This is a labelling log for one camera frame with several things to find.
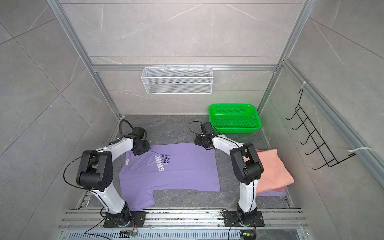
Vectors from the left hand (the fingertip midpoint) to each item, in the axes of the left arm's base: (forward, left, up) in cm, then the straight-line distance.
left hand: (146, 145), depth 97 cm
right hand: (+2, -34, +2) cm, 34 cm away
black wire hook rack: (-29, -85, +30) cm, 95 cm away
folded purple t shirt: (-33, -73, -1) cm, 80 cm away
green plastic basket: (+18, -62, +5) cm, 65 cm away
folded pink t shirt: (-25, -76, +4) cm, 81 cm away
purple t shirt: (-14, -25, -5) cm, 29 cm away
